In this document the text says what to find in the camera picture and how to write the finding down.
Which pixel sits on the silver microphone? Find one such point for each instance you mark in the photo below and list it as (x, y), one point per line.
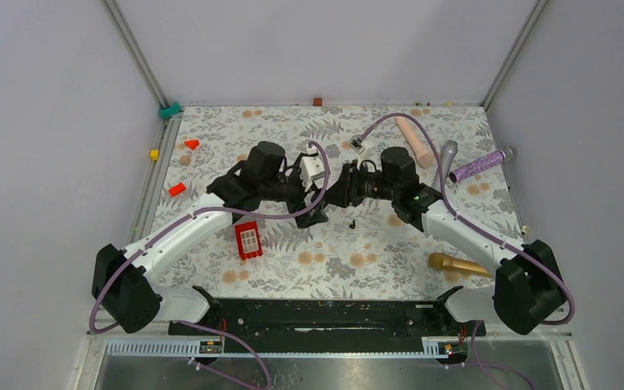
(447, 154)

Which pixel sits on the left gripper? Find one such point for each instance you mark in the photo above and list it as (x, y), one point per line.
(300, 206)

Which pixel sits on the aluminium frame rail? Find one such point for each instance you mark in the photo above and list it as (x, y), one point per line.
(515, 50)
(126, 35)

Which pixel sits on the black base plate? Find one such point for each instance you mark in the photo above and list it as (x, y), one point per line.
(305, 325)

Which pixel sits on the teal block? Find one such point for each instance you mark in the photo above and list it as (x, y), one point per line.
(169, 111)

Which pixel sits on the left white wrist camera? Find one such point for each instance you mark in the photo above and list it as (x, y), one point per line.
(312, 169)

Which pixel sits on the floral table mat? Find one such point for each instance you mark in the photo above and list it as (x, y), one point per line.
(382, 258)

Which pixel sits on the aluminium frame rail left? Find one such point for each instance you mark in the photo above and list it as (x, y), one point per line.
(126, 35)

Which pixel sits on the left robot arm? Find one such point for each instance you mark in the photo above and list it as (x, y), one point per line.
(125, 281)

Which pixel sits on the purple glitter microphone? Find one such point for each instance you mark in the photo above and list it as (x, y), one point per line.
(481, 164)

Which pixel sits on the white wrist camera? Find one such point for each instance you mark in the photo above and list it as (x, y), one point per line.
(312, 169)
(363, 149)

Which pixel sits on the red small block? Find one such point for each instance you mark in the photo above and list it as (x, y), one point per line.
(177, 189)

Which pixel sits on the yellow cube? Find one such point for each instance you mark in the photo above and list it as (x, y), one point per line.
(154, 155)

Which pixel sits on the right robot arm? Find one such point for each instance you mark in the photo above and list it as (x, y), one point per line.
(527, 283)

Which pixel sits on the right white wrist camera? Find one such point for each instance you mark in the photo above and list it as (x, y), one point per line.
(363, 149)

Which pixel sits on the gold microphone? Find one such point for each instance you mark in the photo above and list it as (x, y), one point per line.
(444, 262)

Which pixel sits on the red wedge block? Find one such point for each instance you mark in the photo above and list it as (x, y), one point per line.
(192, 144)

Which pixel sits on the red tray with tiles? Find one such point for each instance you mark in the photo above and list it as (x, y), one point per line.
(248, 240)

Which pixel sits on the aluminium frame rail right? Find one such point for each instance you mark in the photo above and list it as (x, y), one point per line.
(515, 50)

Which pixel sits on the pink microphone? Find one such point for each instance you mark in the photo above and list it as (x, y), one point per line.
(423, 155)

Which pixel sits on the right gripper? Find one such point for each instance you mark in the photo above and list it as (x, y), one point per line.
(345, 192)

